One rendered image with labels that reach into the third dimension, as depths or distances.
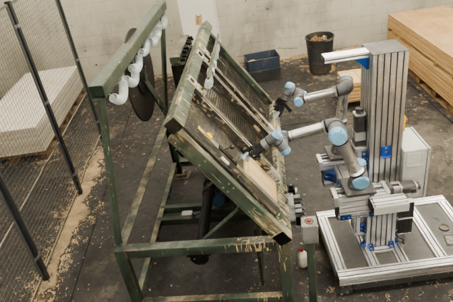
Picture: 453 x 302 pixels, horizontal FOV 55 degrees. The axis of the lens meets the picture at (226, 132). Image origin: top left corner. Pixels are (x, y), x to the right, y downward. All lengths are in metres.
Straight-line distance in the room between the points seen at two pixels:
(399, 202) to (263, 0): 5.77
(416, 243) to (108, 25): 6.60
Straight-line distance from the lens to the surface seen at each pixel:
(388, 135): 3.48
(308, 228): 3.30
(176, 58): 4.24
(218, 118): 3.46
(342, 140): 3.01
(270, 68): 7.82
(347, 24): 8.99
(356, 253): 4.12
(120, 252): 3.64
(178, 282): 4.33
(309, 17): 8.75
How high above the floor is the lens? 3.17
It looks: 30 degrees down
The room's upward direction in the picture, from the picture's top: 9 degrees counter-clockwise
